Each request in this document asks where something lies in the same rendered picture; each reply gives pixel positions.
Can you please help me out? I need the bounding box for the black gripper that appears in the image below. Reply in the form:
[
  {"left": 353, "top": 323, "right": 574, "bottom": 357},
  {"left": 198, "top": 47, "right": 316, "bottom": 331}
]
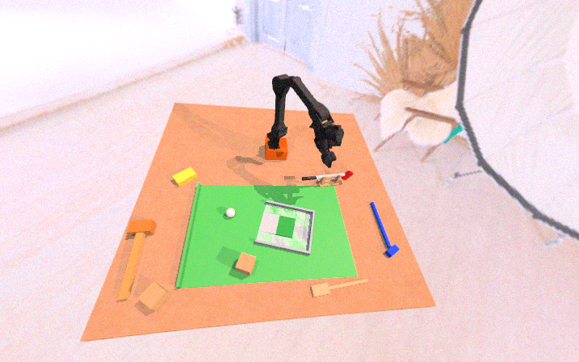
[{"left": 314, "top": 138, "right": 337, "bottom": 168}]

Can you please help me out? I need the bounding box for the yellow block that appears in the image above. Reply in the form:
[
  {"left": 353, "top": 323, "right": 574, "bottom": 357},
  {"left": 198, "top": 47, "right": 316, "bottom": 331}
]
[{"left": 172, "top": 167, "right": 199, "bottom": 187}]

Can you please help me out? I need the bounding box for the blue putter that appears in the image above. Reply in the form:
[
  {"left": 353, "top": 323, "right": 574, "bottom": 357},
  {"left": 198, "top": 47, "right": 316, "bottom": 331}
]
[{"left": 370, "top": 202, "right": 400, "bottom": 258}]

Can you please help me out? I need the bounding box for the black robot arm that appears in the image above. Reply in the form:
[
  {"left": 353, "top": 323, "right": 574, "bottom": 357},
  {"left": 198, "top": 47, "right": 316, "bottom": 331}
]
[{"left": 266, "top": 74, "right": 344, "bottom": 149}]

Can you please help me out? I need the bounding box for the green flat mat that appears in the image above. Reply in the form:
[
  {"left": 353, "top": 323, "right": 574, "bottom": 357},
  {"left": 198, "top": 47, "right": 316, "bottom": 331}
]
[{"left": 181, "top": 185, "right": 357, "bottom": 288}]

